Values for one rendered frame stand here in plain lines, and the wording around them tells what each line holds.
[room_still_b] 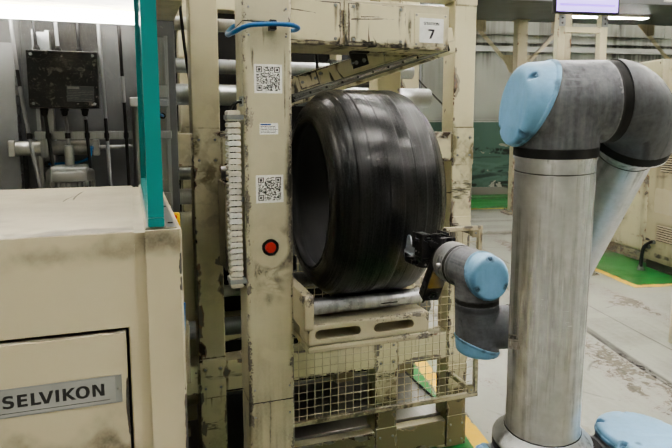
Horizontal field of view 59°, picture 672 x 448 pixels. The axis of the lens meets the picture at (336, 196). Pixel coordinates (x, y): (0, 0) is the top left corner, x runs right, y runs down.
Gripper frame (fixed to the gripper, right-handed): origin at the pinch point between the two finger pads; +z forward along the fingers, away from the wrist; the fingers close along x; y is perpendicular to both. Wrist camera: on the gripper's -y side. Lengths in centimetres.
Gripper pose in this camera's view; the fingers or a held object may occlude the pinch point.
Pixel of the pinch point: (409, 252)
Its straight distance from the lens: 153.0
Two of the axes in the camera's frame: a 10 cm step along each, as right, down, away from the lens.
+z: -3.3, -1.0, 9.4
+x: -9.5, 0.4, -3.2
